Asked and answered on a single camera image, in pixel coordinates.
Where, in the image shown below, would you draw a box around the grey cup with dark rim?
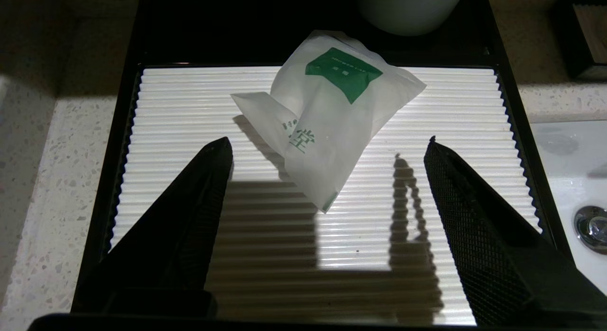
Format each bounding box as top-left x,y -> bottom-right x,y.
356,0 -> 468,37

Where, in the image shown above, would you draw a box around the black square soap dish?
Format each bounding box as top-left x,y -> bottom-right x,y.
552,0 -> 607,82

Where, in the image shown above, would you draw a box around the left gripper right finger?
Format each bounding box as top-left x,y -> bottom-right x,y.
423,136 -> 607,328

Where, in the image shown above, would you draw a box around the black amenity box with drawer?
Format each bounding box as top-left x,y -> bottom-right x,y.
71,0 -> 577,328

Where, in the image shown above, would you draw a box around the chrome drain stopper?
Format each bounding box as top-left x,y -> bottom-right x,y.
574,205 -> 607,255

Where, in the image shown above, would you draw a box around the small clear packet green label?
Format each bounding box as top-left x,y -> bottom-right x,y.
231,30 -> 427,214

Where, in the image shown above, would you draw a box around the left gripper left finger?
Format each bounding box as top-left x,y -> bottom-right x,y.
71,137 -> 234,318

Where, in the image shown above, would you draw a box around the white ceramic sink basin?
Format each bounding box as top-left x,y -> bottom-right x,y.
529,120 -> 607,296

